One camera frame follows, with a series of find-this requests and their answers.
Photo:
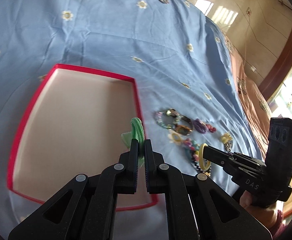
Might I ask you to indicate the red kitty hair clip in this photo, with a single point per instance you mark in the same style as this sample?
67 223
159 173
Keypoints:
210 128

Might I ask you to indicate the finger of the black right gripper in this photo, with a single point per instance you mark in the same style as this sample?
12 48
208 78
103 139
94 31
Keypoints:
230 166
215 155

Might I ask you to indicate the brown wooden door frame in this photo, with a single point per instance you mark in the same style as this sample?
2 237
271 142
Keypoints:
278 73

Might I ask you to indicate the red shallow box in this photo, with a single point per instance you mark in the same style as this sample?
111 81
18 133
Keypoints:
72 125

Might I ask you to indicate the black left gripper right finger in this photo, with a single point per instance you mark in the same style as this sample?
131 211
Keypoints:
197 208

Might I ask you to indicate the yellow silver charm pendant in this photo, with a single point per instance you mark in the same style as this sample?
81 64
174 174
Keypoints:
227 141

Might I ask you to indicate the light blue floral bedsheet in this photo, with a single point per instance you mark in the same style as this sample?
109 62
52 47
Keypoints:
178 57

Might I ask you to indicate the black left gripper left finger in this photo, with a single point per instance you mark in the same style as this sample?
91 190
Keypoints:
85 207

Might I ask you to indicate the person's right hand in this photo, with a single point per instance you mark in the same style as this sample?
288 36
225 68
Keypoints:
271 217

